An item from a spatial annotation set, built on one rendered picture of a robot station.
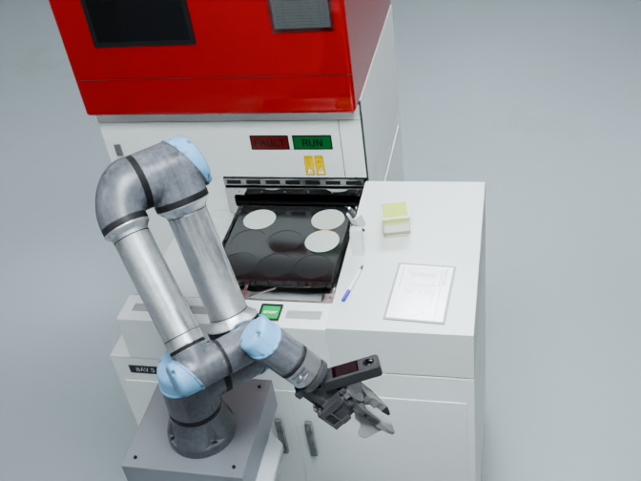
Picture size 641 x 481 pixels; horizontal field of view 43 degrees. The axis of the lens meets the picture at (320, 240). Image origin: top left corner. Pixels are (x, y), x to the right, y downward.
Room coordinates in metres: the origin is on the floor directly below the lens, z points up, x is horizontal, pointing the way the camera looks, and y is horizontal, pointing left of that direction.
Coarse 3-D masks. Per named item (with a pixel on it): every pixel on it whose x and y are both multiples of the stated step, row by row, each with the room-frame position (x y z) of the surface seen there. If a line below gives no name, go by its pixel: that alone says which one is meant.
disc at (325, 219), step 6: (324, 210) 1.99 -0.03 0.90; (330, 210) 1.99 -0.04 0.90; (336, 210) 1.99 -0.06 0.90; (318, 216) 1.97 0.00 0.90; (324, 216) 1.97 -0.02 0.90; (330, 216) 1.96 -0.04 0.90; (336, 216) 1.96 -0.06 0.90; (342, 216) 1.95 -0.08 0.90; (312, 222) 1.94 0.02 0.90; (318, 222) 1.94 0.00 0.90; (324, 222) 1.93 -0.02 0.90; (330, 222) 1.93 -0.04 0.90; (336, 222) 1.92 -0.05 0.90; (318, 228) 1.91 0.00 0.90; (324, 228) 1.90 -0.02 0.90; (330, 228) 1.90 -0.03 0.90
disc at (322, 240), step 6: (312, 234) 1.89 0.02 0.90; (318, 234) 1.88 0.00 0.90; (324, 234) 1.88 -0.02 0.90; (330, 234) 1.87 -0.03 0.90; (336, 234) 1.87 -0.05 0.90; (306, 240) 1.86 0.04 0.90; (312, 240) 1.85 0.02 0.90; (318, 240) 1.85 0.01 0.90; (324, 240) 1.84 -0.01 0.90; (330, 240) 1.84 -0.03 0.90; (336, 240) 1.84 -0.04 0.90; (306, 246) 1.83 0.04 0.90; (312, 246) 1.83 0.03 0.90; (318, 246) 1.82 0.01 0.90; (324, 246) 1.82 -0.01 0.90; (330, 246) 1.81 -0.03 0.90
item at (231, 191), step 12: (228, 192) 2.13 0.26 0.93; (240, 192) 2.12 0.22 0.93; (252, 192) 2.11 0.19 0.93; (264, 192) 2.10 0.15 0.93; (276, 192) 2.09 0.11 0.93; (288, 192) 2.08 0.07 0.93; (300, 192) 2.07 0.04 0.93; (312, 192) 2.06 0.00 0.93; (324, 192) 2.04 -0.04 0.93; (336, 192) 2.03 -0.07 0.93; (348, 192) 2.02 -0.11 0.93; (360, 192) 2.01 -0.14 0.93; (252, 204) 2.13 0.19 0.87; (264, 204) 2.11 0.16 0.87; (276, 204) 2.10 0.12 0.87; (288, 204) 2.09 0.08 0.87; (300, 204) 2.08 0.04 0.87; (312, 204) 2.07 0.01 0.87
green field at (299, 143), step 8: (296, 136) 2.07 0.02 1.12; (304, 136) 2.06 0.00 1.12; (312, 136) 2.06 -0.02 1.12; (320, 136) 2.05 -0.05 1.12; (328, 136) 2.04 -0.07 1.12; (296, 144) 2.07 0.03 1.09; (304, 144) 2.07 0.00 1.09; (312, 144) 2.06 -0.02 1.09; (320, 144) 2.05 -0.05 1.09; (328, 144) 2.05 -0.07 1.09
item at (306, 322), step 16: (128, 304) 1.63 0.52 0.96; (192, 304) 1.59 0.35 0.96; (256, 304) 1.55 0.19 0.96; (288, 304) 1.53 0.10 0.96; (304, 304) 1.52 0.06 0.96; (320, 304) 1.51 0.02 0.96; (128, 320) 1.57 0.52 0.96; (144, 320) 1.56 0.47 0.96; (208, 320) 1.52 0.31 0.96; (288, 320) 1.48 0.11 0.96; (304, 320) 1.47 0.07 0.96; (320, 320) 1.46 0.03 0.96; (128, 336) 1.58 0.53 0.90; (144, 336) 1.56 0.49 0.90; (208, 336) 1.51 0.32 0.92; (304, 336) 1.44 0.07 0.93; (320, 336) 1.43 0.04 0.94; (144, 352) 1.57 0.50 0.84; (160, 352) 1.55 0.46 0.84; (320, 352) 1.43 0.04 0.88
